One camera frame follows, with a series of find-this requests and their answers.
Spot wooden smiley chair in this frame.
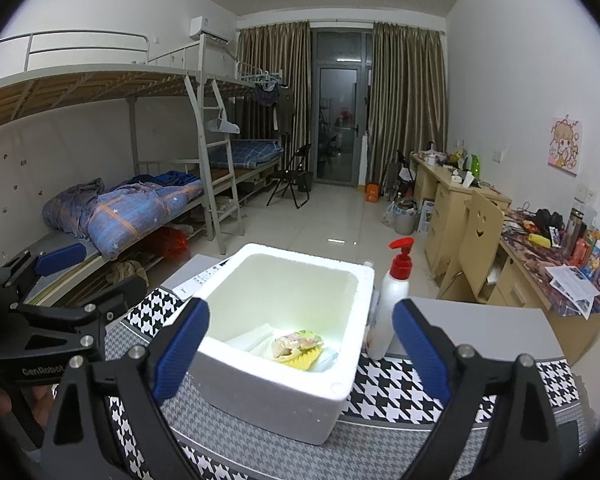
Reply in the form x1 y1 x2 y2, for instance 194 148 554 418
437 191 504 304

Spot white remote control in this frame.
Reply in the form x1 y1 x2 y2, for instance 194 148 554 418
170 259 228 300

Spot white papers on desk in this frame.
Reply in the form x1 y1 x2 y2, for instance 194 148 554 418
545 266 600 320

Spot metal bunk bed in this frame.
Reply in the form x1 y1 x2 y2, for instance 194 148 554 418
0 35 282 306

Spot wooden desk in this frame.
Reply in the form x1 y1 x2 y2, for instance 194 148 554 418
411 154 600 365

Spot white air conditioner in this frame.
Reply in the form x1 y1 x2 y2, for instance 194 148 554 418
189 15 232 44

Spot right brown curtain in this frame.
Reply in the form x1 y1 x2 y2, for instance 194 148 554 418
367 23 449 184

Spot white styrofoam box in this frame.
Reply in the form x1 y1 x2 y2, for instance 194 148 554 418
176 244 375 444

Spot person left hand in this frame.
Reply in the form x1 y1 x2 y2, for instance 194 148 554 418
0 386 55 428

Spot brown curtain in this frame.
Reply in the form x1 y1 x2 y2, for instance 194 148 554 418
367 23 449 184
238 22 311 156

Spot green tissue pack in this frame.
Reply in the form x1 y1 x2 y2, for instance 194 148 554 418
271 330 324 360

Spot glass balcony door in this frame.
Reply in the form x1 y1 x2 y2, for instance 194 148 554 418
311 28 373 186

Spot blue plaid quilt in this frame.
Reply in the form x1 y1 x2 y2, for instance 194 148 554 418
42 170 204 260

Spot black folding chair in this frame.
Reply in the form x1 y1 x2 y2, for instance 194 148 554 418
266 143 311 209

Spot houndstooth table cloth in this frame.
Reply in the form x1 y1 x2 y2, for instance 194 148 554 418
106 288 588 479

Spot blue face mask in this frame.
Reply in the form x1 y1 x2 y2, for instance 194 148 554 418
310 348 338 373

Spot yellow foam fruit net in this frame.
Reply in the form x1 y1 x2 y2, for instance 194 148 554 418
275 347 323 372

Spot anime wall poster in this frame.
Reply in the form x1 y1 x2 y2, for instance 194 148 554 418
547 117 582 176

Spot left brown curtain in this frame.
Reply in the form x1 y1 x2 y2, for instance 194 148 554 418
238 22 311 156

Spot white pump bottle red top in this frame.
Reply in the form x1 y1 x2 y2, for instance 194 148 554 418
366 236 415 361

